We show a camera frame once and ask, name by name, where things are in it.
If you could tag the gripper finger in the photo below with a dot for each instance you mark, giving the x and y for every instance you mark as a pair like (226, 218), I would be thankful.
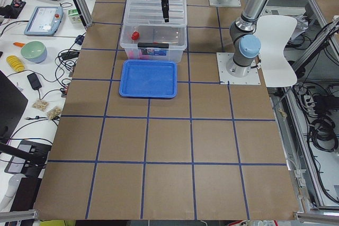
(166, 15)
(164, 5)

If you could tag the clear plastic box lid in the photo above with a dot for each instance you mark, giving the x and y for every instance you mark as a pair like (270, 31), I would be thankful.
(149, 12)

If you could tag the red block from tray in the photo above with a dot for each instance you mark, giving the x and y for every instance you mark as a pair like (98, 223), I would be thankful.
(135, 35)

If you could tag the clear plastic storage box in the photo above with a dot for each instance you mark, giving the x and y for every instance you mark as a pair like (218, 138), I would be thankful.
(155, 42)

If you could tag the blue plastic tray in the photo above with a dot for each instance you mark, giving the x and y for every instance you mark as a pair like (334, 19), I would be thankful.
(148, 79)

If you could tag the green white carton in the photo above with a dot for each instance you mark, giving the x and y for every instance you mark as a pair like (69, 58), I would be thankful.
(74, 16)

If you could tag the white chair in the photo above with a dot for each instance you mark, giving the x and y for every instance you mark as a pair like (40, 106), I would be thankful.
(274, 32)

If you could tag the teach pendant near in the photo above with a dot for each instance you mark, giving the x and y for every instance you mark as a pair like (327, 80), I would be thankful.
(44, 21)

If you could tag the green bowl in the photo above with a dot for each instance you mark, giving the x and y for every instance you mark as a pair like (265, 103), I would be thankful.
(34, 51)

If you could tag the black power adapter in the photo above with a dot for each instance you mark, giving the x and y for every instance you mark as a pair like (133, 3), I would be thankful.
(34, 81)

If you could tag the yellow ridged toy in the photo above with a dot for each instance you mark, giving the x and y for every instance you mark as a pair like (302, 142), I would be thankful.
(15, 63)

